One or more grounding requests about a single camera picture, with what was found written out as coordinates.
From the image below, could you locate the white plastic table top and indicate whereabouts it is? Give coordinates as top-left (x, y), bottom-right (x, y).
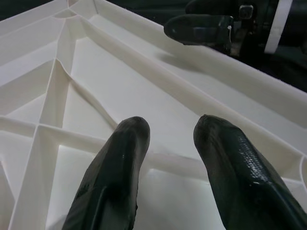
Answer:
top-left (0, 0), bottom-right (307, 230)

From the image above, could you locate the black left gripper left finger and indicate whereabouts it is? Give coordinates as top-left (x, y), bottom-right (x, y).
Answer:
top-left (62, 116), bottom-right (151, 230)

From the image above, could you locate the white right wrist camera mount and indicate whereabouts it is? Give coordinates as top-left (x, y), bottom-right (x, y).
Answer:
top-left (263, 0), bottom-right (291, 54)

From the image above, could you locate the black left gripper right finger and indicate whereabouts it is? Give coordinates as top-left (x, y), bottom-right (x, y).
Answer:
top-left (193, 114), bottom-right (307, 230)

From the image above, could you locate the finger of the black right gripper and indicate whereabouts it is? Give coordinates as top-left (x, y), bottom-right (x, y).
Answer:
top-left (186, 0), bottom-right (240, 15)
top-left (163, 13), bottom-right (235, 46)

